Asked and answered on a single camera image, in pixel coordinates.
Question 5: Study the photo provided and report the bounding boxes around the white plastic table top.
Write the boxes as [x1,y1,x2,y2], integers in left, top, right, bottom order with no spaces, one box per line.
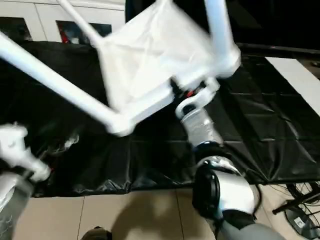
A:
[96,0,243,138]

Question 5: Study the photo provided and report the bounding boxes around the white plastic table leg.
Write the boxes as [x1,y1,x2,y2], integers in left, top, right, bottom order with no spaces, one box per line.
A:
[204,0,240,76]
[0,31,126,137]
[56,0,104,49]

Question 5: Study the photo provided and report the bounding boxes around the black table mat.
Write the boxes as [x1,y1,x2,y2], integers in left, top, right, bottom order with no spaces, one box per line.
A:
[0,39,320,198]

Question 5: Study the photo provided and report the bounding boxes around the dark long bar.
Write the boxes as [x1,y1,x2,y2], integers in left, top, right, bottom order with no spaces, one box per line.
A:
[236,42,320,55]

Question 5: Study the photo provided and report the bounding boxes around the white flat board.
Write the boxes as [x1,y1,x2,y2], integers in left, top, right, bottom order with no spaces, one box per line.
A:
[264,56,320,115]

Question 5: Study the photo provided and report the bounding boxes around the white glass-door cabinet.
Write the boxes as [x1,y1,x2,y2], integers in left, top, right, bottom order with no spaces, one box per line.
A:
[0,0,126,45]

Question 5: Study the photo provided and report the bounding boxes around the grey floor power box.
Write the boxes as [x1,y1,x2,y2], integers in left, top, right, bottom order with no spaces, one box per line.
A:
[284,206,317,236]

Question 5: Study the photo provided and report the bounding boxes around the tangled black floor cables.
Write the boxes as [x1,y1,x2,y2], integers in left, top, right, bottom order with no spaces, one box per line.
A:
[284,182,320,240]

